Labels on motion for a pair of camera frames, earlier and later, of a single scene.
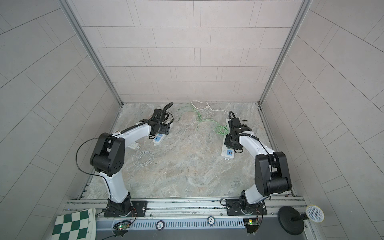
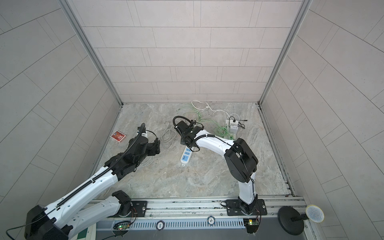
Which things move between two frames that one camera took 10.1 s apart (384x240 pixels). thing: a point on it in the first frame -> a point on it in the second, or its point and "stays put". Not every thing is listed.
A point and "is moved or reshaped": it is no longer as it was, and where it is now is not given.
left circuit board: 121,225 stays put
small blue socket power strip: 158,138 is moved or reshaped
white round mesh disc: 314,213 stays put
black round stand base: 291,220 stays put
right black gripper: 227,142 -> 183,140
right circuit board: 252,225 stays put
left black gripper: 165,128 -> 152,146
